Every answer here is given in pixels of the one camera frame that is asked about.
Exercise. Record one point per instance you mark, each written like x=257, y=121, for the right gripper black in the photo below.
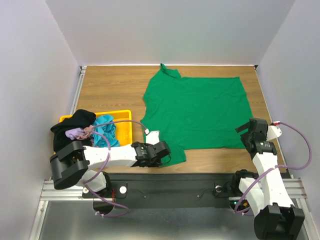
x=250, y=128

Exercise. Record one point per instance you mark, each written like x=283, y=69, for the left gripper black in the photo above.
x=157, y=163

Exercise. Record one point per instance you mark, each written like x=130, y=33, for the green t shirt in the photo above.
x=194, y=113

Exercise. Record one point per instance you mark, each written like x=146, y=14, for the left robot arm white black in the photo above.
x=82, y=166

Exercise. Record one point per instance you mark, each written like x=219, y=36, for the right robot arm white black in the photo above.
x=275, y=215

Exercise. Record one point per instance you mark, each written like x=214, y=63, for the yellow plastic tray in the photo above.
x=84, y=118

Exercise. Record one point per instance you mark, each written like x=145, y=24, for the teal t shirt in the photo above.
x=107, y=130

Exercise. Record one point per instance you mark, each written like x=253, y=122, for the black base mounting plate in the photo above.
x=172, y=190

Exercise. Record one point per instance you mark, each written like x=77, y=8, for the pink t shirt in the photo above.
x=86, y=134

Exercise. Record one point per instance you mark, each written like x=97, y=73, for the lilac t shirt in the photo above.
x=74, y=133

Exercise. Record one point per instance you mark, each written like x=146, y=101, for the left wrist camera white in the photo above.
x=152, y=137

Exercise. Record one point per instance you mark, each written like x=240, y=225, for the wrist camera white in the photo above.
x=152, y=137
x=273, y=131

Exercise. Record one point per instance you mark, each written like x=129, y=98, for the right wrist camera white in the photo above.
x=273, y=131

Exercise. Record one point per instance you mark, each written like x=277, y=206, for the aluminium frame rail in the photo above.
x=294, y=188

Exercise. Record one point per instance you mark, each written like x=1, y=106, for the left side aluminium rail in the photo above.
x=80, y=81

